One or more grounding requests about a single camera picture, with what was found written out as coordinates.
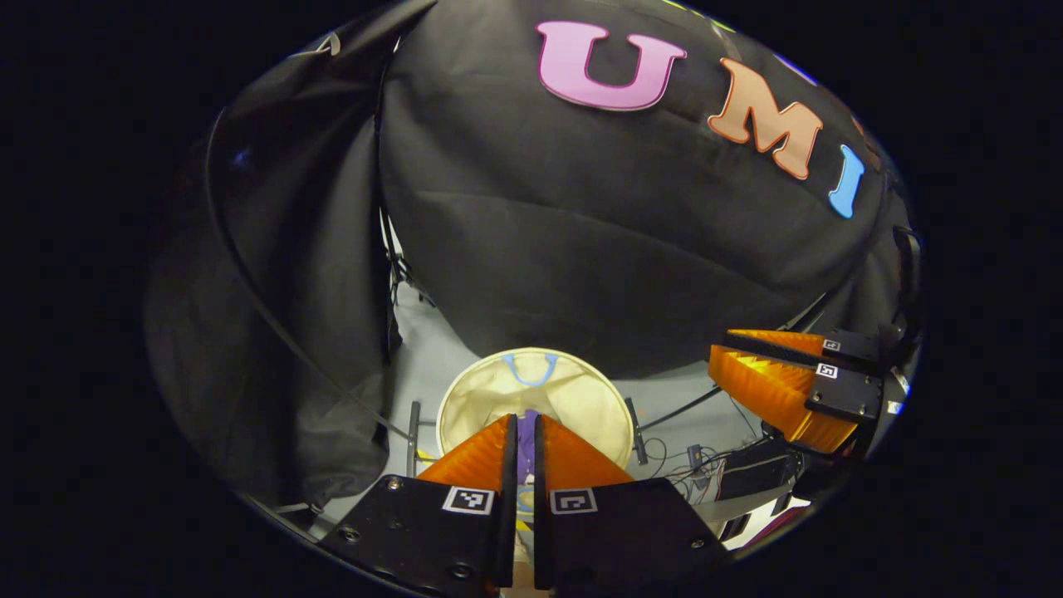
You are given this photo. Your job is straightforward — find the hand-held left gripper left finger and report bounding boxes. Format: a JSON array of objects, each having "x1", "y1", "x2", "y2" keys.
[{"x1": 320, "y1": 413, "x2": 520, "y2": 598}]

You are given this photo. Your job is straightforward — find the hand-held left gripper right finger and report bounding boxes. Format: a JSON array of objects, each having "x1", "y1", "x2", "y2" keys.
[{"x1": 531, "y1": 413, "x2": 732, "y2": 595}]

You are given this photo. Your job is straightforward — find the purple corduroy jacket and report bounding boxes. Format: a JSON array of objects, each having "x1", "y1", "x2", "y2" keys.
[{"x1": 517, "y1": 411, "x2": 536, "y2": 487}]

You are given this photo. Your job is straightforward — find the beige round laundry hamper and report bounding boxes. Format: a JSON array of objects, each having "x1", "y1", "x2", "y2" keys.
[{"x1": 436, "y1": 347, "x2": 636, "y2": 470}]

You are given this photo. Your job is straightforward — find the black clothes rack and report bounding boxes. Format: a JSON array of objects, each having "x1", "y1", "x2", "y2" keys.
[{"x1": 203, "y1": 108, "x2": 835, "y2": 478}]

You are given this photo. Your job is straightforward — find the black power box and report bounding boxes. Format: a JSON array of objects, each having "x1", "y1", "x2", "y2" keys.
[{"x1": 718, "y1": 440, "x2": 802, "y2": 499}]

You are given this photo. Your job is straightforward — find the black backdrop stand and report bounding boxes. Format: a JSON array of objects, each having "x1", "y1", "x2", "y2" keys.
[{"x1": 378, "y1": 208, "x2": 437, "y2": 308}]

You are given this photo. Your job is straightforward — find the black floor cables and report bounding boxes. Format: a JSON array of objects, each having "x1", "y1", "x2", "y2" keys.
[{"x1": 646, "y1": 436, "x2": 723, "y2": 501}]

